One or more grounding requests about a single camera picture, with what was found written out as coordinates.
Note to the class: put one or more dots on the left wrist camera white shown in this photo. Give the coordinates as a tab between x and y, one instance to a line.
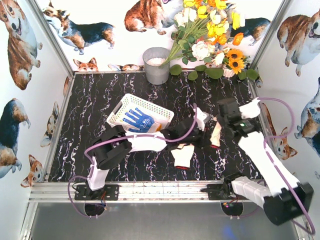
201	118

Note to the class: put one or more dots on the blue dotted knit glove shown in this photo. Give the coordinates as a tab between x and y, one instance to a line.
139	122

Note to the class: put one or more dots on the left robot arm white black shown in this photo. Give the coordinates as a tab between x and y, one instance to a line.
114	145

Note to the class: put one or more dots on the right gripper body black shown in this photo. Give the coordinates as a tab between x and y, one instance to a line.
225	128

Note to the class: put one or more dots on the white plastic storage basket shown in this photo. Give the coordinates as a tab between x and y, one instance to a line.
130	102

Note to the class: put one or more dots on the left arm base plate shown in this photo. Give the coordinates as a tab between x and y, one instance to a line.
110	192

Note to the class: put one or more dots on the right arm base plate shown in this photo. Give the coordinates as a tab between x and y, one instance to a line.
224	190

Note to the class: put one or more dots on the sunflower bunch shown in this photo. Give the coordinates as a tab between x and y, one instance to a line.
235	60

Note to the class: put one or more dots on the cream leather glove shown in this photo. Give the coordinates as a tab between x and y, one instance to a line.
216	134
182	156

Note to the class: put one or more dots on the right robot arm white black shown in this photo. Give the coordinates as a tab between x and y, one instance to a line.
283	198

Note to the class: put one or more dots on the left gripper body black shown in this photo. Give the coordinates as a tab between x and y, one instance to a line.
196	139

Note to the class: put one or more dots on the grey metal bucket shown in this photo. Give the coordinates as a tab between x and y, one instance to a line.
156	68

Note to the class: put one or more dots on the artificial flower bouquet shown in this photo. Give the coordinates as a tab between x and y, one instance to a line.
202	29

